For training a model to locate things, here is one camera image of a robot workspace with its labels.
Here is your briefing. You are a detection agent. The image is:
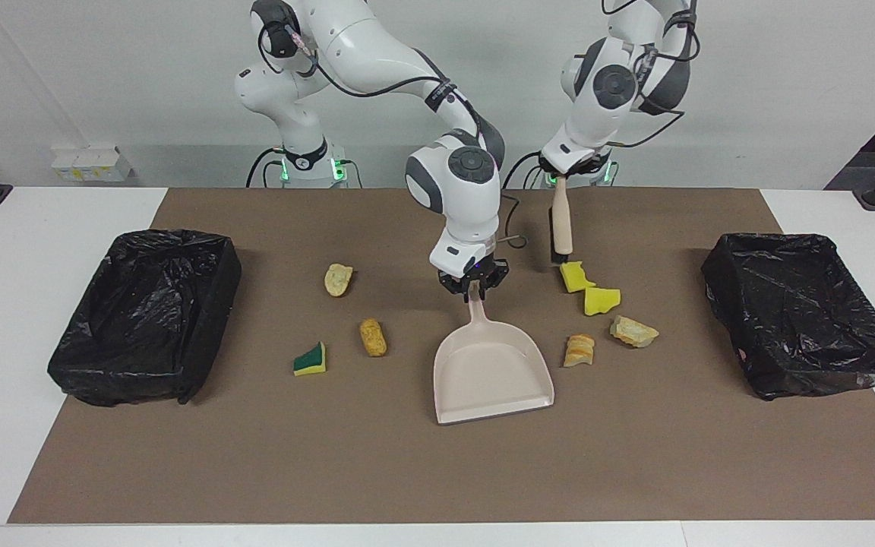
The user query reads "beige handled black bristle brush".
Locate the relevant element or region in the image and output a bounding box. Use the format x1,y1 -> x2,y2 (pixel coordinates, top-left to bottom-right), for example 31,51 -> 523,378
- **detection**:
550,176 -> 575,267

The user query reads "beige plastic dustpan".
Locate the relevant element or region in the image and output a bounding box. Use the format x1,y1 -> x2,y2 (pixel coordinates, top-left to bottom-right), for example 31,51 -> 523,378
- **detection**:
433,283 -> 556,425

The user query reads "brown crackled bread roll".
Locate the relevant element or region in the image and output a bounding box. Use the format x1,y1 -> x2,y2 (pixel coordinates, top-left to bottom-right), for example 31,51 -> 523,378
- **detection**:
359,318 -> 388,358

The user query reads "striped orange croissant piece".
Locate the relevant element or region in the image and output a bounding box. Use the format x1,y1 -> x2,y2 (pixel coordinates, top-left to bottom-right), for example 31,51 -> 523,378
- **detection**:
564,334 -> 596,368

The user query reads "pale round bread piece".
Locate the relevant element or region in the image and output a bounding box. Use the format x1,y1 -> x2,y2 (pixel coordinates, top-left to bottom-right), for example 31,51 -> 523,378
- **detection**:
324,263 -> 354,298

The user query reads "pale greenish bread chunk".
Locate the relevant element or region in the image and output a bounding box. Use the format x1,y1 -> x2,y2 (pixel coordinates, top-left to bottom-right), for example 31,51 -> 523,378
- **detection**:
609,315 -> 660,349

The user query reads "green and yellow sponge piece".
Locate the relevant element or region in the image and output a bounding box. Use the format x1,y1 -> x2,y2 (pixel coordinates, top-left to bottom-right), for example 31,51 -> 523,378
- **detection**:
292,341 -> 327,377

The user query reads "bin lined with black bag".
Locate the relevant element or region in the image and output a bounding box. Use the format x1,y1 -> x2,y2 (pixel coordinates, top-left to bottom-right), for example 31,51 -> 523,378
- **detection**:
701,232 -> 875,401
47,229 -> 243,407

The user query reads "brown paper table mat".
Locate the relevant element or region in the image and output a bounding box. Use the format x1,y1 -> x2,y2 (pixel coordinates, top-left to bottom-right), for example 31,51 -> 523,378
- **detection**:
8,188 -> 875,525

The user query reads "white box on floor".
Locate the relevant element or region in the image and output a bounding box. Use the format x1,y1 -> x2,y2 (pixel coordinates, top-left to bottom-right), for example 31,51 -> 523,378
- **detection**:
51,144 -> 135,183

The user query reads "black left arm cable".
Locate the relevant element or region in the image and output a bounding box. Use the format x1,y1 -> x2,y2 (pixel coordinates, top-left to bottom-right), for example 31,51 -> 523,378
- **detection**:
601,0 -> 700,149

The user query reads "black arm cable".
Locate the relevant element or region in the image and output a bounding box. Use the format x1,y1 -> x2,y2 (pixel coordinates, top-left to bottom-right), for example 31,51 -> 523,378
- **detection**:
601,0 -> 700,149
255,15 -> 529,251

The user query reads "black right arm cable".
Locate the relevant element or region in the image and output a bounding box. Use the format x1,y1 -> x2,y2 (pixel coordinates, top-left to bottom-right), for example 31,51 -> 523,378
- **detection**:
255,15 -> 529,251

